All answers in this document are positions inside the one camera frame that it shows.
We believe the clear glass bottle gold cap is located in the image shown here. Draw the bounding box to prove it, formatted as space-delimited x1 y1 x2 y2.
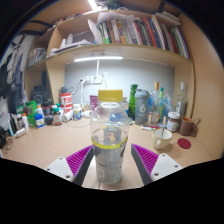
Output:
148 81 161 126

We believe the wooden-handled spoon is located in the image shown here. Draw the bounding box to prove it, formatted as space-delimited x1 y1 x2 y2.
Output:
160 115 167 139

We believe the under-shelf light bar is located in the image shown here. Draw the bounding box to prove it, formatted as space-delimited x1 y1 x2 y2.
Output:
73 55 124 63

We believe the brown mug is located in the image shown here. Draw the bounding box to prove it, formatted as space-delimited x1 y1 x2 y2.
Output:
178 116 202 137

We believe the flat round red coaster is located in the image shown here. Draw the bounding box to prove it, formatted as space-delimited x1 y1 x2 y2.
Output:
176 137 192 150

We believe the ceiling light bar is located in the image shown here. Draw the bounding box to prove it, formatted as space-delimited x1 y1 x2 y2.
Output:
87 0 99 11

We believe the cream ceramic cup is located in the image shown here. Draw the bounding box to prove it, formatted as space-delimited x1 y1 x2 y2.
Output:
151 127 174 150

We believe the green container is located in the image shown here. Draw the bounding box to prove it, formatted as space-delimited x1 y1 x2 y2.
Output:
25 100 38 128

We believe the tall green bottle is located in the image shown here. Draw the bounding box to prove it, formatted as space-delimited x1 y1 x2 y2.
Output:
128 83 139 121

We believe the tall clear glass bottle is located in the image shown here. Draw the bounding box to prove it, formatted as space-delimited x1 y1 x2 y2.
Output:
175 81 189 118

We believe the red and white canister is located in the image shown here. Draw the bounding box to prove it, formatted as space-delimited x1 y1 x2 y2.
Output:
59 92 74 115

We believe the hanging clothes group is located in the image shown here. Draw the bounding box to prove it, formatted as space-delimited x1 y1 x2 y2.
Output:
0 49 24 111

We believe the magenta pouch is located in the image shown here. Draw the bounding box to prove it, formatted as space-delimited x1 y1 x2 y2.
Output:
89 95 100 111

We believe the white power strip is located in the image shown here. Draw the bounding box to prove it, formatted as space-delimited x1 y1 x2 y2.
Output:
79 75 108 85

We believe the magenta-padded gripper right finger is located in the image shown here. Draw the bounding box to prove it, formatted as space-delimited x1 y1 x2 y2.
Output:
130 143 184 186

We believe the brown jar with white lid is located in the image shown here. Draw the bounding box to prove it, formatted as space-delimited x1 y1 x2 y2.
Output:
166 111 181 133

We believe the green glass bottle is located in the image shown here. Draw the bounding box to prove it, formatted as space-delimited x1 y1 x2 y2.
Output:
158 87 167 123

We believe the black backpack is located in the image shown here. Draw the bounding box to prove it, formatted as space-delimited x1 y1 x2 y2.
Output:
29 71 53 105

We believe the white bottle with blue label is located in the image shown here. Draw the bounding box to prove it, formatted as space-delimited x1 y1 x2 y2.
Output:
34 113 46 129

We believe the clear bottle with yellow cap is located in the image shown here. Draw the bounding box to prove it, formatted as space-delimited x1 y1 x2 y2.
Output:
89 89 130 185

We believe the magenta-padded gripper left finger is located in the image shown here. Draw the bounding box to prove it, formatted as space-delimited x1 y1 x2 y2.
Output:
44 144 95 187

